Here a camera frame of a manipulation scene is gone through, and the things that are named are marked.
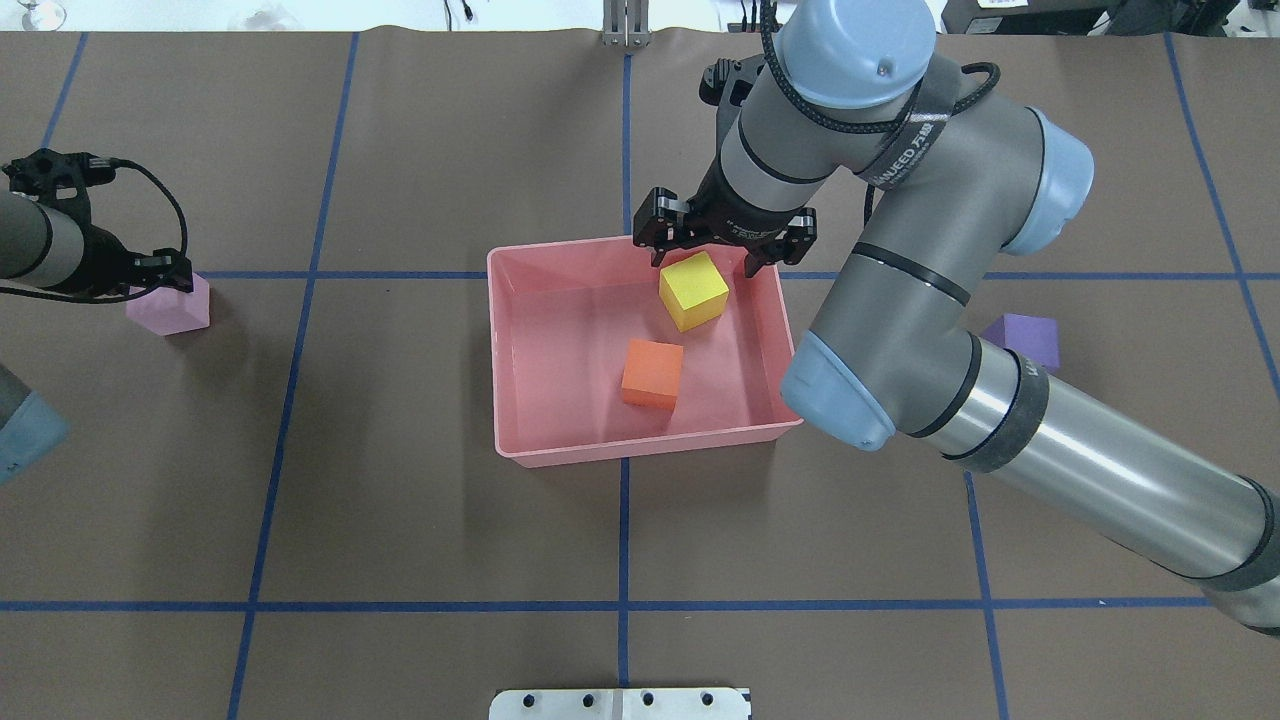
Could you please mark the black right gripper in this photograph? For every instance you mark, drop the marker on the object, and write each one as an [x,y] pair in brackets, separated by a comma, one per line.
[733,222]

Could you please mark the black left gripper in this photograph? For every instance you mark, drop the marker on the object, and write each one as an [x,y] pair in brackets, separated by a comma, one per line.
[103,263]

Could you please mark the pink foam block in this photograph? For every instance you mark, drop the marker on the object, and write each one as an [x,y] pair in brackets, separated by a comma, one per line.
[166,311]

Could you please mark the yellow foam block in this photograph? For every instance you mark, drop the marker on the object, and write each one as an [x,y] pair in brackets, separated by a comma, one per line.
[693,291]

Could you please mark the orange foam block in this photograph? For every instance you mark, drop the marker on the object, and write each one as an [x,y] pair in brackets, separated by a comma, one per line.
[652,374]

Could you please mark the purple foam block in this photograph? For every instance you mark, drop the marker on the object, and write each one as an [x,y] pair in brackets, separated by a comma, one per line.
[1036,337]

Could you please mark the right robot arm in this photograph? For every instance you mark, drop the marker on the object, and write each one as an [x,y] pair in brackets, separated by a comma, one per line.
[957,175]

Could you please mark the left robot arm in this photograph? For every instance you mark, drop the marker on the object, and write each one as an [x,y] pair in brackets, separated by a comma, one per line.
[50,254]

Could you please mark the pink plastic bin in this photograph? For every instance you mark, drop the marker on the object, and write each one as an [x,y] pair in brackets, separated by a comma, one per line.
[588,365]

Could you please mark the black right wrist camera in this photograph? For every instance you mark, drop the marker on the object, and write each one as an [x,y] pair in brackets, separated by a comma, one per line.
[725,84]

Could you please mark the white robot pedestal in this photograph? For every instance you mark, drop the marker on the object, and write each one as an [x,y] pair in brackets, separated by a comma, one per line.
[623,703]

